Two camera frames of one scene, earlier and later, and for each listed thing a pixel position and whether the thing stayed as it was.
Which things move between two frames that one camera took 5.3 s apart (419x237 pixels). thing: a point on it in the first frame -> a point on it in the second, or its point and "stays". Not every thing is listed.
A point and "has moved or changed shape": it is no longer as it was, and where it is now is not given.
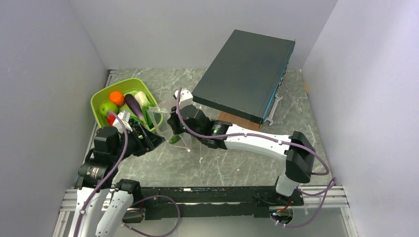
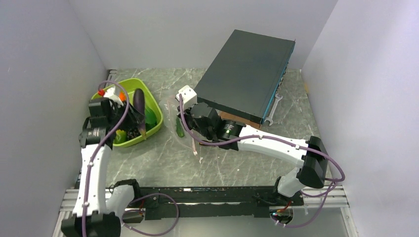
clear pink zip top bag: (160, 116) has moved or changed shape
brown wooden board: (239, 121) stays
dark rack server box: (245, 76) stays
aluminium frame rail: (332, 197) stays
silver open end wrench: (277, 98) stays
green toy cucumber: (174, 138) has moved or changed shape
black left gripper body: (136, 146) -> (118, 112)
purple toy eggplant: (134, 105) has moved or changed shape
